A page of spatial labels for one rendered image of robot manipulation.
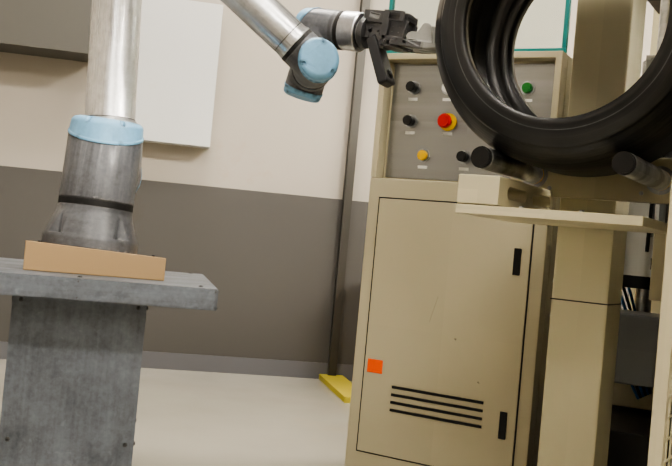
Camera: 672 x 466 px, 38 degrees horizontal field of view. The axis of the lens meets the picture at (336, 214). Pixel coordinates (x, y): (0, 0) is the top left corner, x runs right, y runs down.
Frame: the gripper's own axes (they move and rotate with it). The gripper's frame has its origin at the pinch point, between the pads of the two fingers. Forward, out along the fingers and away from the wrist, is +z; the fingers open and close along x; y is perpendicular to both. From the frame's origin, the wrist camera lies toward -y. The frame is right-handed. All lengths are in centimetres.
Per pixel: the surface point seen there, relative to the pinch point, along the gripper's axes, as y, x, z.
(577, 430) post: -77, 25, 40
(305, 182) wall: -37, 217, -162
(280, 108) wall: -4, 207, -178
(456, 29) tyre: 2.6, -12.2, 8.3
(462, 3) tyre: 8.0, -12.3, 8.5
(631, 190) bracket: -22, 23, 41
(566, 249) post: -37, 25, 29
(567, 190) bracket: -24.3, 22.7, 27.0
